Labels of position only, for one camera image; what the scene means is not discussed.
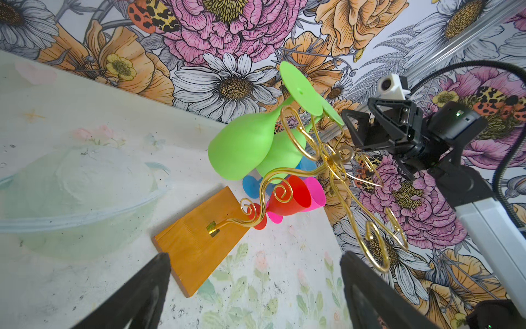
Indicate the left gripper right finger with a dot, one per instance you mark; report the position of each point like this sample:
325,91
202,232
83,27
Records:
371,301

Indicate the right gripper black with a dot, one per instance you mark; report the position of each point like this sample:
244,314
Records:
393,121

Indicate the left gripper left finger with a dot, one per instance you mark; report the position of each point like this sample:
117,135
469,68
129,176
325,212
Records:
138,303

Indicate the blue wine glass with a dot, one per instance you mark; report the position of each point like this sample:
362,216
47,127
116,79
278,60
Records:
306,164
251,186

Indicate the green wine glass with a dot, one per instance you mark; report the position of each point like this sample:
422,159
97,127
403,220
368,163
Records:
245,142
284,152

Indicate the pink wine glass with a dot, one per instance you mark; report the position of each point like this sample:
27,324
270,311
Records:
317,193

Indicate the red wine glass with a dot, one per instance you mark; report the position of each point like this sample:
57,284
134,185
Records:
289,197

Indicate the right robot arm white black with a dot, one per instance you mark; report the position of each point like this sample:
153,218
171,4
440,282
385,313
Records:
435,144

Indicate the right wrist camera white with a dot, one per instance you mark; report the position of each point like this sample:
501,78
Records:
393,87

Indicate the gold wire rack wooden base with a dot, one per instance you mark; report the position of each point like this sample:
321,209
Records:
199,241

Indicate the right aluminium frame post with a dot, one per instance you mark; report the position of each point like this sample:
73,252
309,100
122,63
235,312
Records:
404,37

